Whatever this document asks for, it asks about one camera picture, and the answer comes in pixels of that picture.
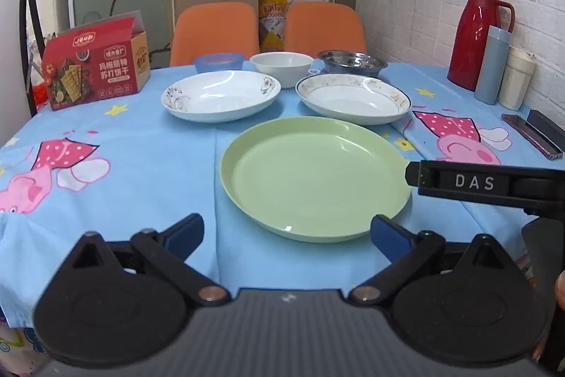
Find white plate with vine print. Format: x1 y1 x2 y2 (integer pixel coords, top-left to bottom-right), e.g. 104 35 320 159
161 70 282 123

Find red thermos jug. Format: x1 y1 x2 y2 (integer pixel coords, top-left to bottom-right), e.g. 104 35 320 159
447 0 516 92

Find white ceramic bowl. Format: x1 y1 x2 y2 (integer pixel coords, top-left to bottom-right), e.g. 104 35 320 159
250 52 315 89

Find blue translucent plastic bowl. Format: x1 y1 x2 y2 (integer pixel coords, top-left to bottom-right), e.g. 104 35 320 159
193 53 245 74

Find orange chair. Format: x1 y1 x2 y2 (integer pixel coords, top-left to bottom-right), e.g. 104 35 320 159
169 2 261 67
284 2 367 55

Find cream plastic cup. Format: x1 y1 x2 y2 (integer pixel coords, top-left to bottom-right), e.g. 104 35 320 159
498 47 537 112

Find person's right hand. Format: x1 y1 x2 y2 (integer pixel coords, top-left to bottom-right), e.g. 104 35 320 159
553 270 565 312

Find stainless steel bowl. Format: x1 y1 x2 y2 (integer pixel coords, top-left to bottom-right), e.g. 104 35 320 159
317 49 388 79

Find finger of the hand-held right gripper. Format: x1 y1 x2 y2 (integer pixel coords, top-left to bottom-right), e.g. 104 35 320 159
405 160 440 196

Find grey-blue tumbler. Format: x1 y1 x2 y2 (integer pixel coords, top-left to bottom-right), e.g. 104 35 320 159
474 24 513 106

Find blue cartoon printed tablecloth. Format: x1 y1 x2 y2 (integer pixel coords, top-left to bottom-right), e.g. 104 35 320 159
0 60 565 364

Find smartphone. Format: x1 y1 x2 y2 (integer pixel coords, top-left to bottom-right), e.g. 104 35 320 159
500 113 564 162

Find yellow snack bag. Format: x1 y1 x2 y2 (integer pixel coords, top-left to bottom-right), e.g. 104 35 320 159
258 0 290 53

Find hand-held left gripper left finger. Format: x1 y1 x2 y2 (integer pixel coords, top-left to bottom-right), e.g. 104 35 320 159
57 213 232 308

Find black curved pole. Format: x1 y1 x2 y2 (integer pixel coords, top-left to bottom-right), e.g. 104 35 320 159
19 0 47 118

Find white plate with gold rim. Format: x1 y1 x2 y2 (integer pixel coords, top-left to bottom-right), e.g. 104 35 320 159
295 73 413 126

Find light green plate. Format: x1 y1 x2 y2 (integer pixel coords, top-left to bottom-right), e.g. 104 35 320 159
220 117 414 243

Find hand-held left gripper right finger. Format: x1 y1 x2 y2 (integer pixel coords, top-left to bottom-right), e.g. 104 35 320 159
348 215 513 306

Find red cracker box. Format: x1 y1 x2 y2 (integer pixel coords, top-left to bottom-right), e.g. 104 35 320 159
41 10 151 112

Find black rectangular box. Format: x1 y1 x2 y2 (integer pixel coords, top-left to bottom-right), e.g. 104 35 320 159
527 109 565 153

